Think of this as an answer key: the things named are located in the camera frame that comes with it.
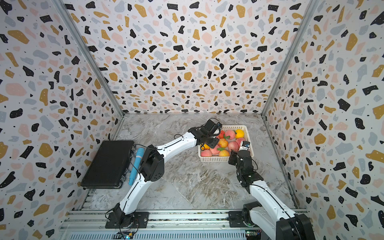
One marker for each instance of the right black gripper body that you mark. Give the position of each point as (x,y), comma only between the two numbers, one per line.
(239,171)

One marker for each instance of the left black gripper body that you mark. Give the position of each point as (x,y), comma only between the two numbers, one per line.
(212,141)

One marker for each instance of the orange pink peach front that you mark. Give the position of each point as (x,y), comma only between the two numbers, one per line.
(224,153)

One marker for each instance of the orange red lone peach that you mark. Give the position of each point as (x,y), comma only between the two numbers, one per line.
(221,135)

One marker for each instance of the white perforated plastic basket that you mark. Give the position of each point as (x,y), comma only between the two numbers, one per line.
(217,159)

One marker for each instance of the yellow pink peach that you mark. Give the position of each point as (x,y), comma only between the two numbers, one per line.
(223,143)

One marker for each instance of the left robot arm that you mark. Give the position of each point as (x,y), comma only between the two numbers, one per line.
(152,168)

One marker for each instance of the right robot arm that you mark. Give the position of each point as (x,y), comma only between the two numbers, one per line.
(268,212)

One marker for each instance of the blue cylindrical tube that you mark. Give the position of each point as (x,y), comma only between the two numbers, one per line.
(136,165)

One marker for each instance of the black case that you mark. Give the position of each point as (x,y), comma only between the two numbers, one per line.
(109,166)

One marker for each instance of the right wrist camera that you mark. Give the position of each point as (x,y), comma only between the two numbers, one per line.
(244,146)

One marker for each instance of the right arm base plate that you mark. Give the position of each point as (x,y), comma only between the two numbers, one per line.
(237,219)

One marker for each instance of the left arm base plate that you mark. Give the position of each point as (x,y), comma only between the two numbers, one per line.
(136,220)

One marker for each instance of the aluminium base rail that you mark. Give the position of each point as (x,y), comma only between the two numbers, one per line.
(162,225)

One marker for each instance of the right aluminium corner post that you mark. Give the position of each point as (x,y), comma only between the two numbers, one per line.
(290,55)

